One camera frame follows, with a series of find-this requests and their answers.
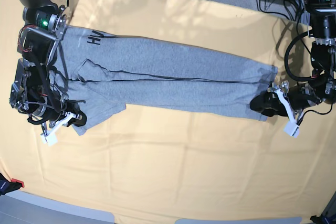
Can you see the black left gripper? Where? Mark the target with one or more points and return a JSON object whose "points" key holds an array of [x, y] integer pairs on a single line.
{"points": [[299, 97]]}

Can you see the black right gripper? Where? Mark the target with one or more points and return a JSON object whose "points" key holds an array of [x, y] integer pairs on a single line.
{"points": [[42, 111]]}

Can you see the grey t-shirt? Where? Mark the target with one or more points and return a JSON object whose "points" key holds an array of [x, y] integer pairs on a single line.
{"points": [[103, 73]]}

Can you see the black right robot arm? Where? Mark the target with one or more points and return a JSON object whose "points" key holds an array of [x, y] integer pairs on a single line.
{"points": [[38, 40]]}

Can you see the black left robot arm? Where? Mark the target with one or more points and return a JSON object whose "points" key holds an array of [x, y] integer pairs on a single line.
{"points": [[322, 53]]}

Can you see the yellow table cloth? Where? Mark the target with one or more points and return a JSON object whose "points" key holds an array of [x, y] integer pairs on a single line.
{"points": [[151, 165]]}

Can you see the red and black clamp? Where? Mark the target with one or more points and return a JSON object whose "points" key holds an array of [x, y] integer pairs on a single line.
{"points": [[7, 186]]}

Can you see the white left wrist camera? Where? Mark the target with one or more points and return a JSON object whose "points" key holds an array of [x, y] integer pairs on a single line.
{"points": [[292, 129]]}

